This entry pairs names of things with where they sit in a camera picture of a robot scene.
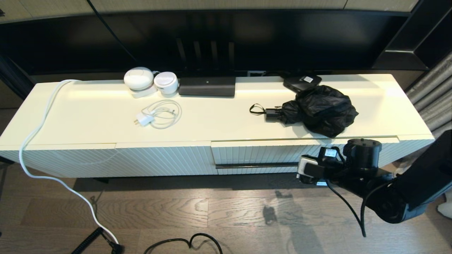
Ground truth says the black umbrella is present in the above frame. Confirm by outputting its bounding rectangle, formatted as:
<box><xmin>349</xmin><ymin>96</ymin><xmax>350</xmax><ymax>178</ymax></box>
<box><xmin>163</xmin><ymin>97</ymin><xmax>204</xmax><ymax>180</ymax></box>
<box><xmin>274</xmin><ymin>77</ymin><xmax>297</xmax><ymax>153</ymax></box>
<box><xmin>249</xmin><ymin>85</ymin><xmax>359</xmax><ymax>138</ymax></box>

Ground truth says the white fluted drawer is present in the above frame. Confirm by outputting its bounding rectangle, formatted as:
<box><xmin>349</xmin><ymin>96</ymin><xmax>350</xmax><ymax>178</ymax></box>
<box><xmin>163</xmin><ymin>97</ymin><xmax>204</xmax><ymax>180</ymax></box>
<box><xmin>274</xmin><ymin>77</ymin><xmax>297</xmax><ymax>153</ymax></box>
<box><xmin>211</xmin><ymin>137</ymin><xmax>399</xmax><ymax>176</ymax></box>

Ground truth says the white tv cabinet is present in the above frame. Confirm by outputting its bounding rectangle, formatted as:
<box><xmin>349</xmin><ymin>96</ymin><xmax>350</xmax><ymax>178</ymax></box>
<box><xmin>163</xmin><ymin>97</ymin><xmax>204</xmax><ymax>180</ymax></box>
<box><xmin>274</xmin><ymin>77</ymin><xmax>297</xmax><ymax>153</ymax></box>
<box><xmin>0</xmin><ymin>73</ymin><xmax>435</xmax><ymax>179</ymax></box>

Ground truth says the small black set-top box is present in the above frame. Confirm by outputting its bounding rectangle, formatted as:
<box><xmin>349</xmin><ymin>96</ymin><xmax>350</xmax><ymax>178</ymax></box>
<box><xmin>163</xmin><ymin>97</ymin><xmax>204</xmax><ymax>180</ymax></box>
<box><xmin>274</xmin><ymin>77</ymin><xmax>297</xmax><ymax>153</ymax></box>
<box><xmin>282</xmin><ymin>73</ymin><xmax>322</xmax><ymax>93</ymax></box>

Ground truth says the black television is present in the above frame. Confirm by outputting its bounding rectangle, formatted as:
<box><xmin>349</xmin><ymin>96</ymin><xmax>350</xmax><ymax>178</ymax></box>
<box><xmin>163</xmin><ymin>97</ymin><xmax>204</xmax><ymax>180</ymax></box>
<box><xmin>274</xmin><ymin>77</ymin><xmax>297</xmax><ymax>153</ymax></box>
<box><xmin>0</xmin><ymin>9</ymin><xmax>419</xmax><ymax>76</ymax></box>

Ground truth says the black router with antennas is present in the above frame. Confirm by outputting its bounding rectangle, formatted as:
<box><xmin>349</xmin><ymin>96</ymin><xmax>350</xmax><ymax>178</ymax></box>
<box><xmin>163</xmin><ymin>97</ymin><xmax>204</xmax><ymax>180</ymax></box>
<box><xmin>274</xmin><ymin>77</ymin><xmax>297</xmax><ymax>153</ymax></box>
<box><xmin>176</xmin><ymin>38</ymin><xmax>236</xmax><ymax>97</ymax></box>

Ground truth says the black shelf unit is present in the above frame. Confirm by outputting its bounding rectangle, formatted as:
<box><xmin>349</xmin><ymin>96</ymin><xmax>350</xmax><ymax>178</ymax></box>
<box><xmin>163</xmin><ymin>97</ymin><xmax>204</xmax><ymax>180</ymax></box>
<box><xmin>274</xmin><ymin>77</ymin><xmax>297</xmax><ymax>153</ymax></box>
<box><xmin>371</xmin><ymin>0</ymin><xmax>452</xmax><ymax>71</ymax></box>

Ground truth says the small white round device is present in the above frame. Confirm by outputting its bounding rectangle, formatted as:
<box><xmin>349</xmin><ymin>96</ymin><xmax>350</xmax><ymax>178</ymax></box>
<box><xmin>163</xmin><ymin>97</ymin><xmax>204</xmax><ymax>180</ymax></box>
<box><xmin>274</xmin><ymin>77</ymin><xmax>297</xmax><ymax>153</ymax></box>
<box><xmin>154</xmin><ymin>72</ymin><xmax>179</xmax><ymax>95</ymax></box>

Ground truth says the white charger adapter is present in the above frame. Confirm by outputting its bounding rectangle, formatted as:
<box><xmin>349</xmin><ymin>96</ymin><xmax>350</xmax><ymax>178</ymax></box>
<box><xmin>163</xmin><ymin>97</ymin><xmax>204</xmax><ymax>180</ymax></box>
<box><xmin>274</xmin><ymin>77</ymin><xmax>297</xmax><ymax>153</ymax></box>
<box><xmin>134</xmin><ymin>113</ymin><xmax>155</xmax><ymax>127</ymax></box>

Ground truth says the large white round device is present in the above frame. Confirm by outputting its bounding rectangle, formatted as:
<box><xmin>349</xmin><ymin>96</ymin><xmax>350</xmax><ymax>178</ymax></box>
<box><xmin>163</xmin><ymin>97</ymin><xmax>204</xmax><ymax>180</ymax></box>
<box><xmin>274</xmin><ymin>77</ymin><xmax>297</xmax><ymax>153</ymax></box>
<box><xmin>124</xmin><ymin>67</ymin><xmax>158</xmax><ymax>99</ymax></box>

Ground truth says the black power plug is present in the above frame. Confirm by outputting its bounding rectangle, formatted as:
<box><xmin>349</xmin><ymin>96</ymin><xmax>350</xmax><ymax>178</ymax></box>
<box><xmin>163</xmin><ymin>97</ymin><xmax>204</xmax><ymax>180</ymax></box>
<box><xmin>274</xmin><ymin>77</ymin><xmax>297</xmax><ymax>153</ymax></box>
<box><xmin>101</xmin><ymin>231</ymin><xmax>125</xmax><ymax>254</ymax></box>

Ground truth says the dark grey curtain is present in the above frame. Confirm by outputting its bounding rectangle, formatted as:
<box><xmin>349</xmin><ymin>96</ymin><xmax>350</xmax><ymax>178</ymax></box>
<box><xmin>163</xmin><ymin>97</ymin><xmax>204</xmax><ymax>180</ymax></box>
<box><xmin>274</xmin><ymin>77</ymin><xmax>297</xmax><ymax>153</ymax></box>
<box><xmin>0</xmin><ymin>53</ymin><xmax>36</xmax><ymax>101</ymax></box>

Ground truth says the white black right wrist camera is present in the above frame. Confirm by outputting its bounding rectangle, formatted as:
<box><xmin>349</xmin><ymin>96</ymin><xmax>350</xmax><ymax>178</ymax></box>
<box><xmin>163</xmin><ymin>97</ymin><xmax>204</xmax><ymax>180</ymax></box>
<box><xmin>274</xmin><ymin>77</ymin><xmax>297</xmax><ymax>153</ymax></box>
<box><xmin>297</xmin><ymin>155</ymin><xmax>323</xmax><ymax>185</ymax></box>

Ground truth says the thin black camera cable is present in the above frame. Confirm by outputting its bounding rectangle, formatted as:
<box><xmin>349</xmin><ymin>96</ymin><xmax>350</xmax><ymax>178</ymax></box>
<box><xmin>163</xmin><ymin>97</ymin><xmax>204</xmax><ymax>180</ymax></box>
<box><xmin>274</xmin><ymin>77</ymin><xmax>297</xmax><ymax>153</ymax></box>
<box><xmin>325</xmin><ymin>180</ymin><xmax>368</xmax><ymax>237</ymax></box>

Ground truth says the black floor cable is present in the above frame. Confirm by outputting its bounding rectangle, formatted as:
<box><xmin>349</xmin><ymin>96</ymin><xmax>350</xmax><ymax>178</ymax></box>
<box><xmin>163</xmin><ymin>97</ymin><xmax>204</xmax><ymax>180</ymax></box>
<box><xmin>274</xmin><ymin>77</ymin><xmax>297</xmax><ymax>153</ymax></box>
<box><xmin>144</xmin><ymin>233</ymin><xmax>223</xmax><ymax>254</ymax></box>

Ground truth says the thin white charging cable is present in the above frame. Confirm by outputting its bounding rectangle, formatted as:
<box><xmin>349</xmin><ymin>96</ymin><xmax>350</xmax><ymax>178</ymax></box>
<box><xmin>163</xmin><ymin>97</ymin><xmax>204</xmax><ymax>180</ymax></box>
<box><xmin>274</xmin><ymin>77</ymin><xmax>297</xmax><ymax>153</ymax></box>
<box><xmin>141</xmin><ymin>99</ymin><xmax>182</xmax><ymax>129</ymax></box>

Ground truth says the black coiled cable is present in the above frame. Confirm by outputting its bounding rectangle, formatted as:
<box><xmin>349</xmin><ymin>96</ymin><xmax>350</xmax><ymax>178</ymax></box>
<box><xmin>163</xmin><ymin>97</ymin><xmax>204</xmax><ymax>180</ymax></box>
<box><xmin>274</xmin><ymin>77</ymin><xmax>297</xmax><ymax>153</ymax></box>
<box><xmin>72</xmin><ymin>227</ymin><xmax>105</xmax><ymax>254</ymax></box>

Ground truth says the thin black wall cable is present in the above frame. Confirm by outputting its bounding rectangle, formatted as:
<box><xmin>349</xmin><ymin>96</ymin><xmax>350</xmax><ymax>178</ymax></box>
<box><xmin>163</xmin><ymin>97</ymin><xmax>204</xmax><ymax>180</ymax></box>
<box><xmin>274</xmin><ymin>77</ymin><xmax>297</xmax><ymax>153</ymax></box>
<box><xmin>87</xmin><ymin>0</ymin><xmax>140</xmax><ymax>66</ymax></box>

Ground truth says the thick white power cord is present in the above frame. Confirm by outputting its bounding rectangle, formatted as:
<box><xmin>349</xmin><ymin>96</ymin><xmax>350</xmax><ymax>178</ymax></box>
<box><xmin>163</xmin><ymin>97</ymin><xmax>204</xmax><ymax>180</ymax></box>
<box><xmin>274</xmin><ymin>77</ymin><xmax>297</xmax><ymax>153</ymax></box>
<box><xmin>19</xmin><ymin>80</ymin><xmax>119</xmax><ymax>246</ymax></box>

